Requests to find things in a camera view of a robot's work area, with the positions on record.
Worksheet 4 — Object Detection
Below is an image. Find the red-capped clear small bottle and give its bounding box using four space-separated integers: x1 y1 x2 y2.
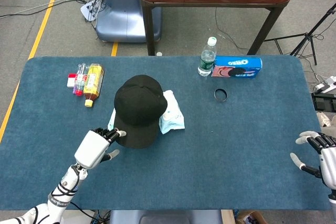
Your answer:
72 63 90 97

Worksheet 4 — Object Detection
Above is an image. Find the blue felt table cover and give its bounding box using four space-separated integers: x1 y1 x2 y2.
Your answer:
0 55 332 211

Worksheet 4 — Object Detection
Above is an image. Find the green wet wipes pack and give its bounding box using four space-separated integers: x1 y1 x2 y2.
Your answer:
107 108 118 132

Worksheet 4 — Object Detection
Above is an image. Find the black rubber wristband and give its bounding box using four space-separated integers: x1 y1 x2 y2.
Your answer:
214 88 228 103

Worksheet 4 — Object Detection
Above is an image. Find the light blue wet wipes pack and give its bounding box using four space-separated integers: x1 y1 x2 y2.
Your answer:
159 89 185 135

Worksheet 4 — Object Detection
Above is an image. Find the white power strip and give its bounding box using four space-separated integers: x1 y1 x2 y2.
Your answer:
313 76 336 93

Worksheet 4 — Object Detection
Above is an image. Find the blue Oreo cookie box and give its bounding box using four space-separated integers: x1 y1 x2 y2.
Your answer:
211 55 263 79

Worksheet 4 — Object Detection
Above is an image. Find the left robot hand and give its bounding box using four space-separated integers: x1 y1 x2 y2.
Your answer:
74 127 127 170

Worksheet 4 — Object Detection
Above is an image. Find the black tripod stand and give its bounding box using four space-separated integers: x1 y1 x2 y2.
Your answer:
264 2 336 66

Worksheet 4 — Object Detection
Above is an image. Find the white shoe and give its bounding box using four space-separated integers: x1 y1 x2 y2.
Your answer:
316 111 333 127

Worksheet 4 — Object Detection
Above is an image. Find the yellow-capped tea bottle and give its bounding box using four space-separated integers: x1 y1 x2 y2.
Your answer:
83 63 105 108

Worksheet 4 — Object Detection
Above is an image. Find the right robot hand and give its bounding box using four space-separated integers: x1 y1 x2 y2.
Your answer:
290 130 336 190

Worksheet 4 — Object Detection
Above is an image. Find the thin black floor cable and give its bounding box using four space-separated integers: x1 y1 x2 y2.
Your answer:
214 7 249 51

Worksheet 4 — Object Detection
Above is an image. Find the black foot pedal box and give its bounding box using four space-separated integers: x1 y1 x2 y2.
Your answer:
311 92 336 112

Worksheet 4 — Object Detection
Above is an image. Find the blue grey robot torso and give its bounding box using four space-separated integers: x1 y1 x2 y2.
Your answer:
109 209 223 224

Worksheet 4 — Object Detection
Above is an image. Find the blue grey machine base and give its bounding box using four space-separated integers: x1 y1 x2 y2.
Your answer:
94 0 162 43

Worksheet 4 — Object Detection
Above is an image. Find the small open cardboard box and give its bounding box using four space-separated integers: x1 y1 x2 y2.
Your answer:
235 209 268 224

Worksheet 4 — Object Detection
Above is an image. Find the clear water bottle green label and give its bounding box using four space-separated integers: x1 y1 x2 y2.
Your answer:
197 36 218 77

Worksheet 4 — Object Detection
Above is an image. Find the black baseball cap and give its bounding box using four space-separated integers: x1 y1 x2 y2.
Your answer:
113 74 169 150

